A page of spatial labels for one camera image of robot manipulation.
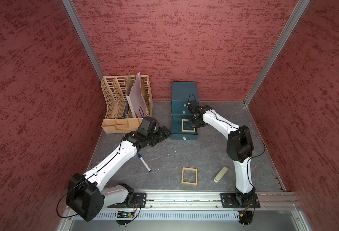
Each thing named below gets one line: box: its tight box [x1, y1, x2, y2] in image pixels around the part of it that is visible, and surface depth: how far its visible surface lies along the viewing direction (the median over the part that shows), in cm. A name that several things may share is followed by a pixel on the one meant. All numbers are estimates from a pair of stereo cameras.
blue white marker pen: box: [137, 153, 152, 173], surface depth 89 cm
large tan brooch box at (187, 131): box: [182, 118, 196, 133], surface depth 97 cm
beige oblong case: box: [213, 166, 229, 183], surface depth 83 cm
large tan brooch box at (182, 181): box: [181, 166, 198, 186], surface depth 83 cm
